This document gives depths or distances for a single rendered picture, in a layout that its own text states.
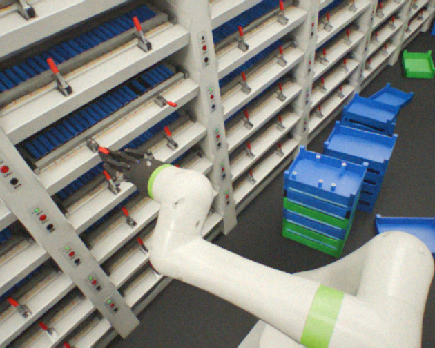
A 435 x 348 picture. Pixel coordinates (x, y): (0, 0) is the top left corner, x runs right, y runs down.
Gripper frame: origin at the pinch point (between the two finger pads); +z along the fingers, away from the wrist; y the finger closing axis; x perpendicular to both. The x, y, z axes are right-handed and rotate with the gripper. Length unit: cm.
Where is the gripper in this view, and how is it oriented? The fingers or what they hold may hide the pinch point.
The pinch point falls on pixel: (109, 156)
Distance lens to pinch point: 101.9
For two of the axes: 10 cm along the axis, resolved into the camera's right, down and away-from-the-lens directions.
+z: -7.0, -2.8, 6.6
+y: 6.7, -5.9, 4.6
